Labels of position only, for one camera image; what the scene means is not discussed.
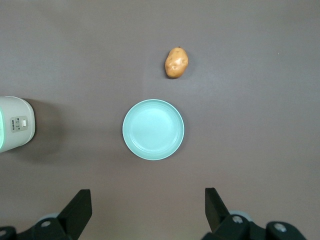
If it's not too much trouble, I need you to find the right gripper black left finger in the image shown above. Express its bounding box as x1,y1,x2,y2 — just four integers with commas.
0,189,93,240

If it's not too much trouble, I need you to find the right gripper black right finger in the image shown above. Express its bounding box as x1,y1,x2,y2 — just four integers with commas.
201,187,308,240

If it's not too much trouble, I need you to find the beige lunch box container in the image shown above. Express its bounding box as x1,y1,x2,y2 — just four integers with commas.
0,96,38,154

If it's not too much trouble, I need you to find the pale green round plate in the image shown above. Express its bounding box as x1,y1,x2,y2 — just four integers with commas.
122,99,186,161

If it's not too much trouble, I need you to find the brown table cloth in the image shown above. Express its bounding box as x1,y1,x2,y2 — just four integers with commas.
0,0,320,240

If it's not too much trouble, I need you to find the brown potato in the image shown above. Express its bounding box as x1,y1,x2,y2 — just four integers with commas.
164,46,190,80

